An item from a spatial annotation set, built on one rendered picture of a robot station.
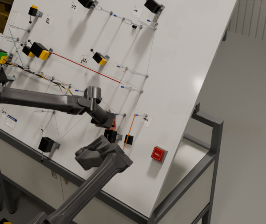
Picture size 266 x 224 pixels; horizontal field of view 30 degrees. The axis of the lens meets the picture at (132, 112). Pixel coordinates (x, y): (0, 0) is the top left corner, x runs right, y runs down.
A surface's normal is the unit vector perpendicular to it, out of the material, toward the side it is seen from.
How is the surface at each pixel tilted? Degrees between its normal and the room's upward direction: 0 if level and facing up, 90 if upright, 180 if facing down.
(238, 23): 90
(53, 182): 90
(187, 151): 0
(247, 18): 90
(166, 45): 53
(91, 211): 90
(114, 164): 44
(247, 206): 0
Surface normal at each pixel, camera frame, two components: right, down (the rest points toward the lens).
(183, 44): -0.50, -0.05
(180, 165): -0.01, -0.77
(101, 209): -0.61, 0.51
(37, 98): 0.52, -0.36
